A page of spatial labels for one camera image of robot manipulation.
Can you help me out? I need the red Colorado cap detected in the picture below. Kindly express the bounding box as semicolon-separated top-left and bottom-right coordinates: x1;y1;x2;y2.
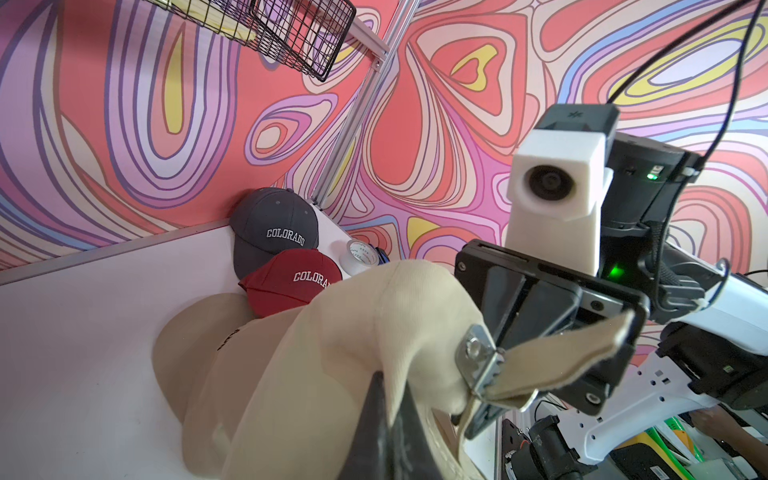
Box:
239;249;343;318

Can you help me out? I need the beige cap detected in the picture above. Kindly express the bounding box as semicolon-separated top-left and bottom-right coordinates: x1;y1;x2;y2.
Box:
222;260;634;479
152;293;301;479

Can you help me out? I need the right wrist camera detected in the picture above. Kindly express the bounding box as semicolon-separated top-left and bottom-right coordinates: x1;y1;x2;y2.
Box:
504;104;620;276

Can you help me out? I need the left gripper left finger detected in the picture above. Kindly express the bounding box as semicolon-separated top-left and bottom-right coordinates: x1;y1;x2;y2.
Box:
337;371;390;480

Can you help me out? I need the grey Colorado cap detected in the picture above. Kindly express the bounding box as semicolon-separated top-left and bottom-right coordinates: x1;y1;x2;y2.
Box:
229;187;319;280

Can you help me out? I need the black wire basket back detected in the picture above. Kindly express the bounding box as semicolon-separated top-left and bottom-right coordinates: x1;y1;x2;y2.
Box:
154;0;357;82

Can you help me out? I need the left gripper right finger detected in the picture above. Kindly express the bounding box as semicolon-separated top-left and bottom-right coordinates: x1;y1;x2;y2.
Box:
390;386;442;480

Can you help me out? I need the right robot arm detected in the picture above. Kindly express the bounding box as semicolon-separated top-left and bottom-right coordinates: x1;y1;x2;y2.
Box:
456;129;767;479

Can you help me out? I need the clear tape roll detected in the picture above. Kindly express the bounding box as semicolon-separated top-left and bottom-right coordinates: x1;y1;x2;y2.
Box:
340;239;380;276

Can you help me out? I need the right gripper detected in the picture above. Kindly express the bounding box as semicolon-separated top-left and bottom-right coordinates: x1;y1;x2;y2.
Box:
455;239;650;440

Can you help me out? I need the beige cap under red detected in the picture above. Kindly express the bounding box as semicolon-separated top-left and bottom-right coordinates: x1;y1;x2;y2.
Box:
152;293;301;479

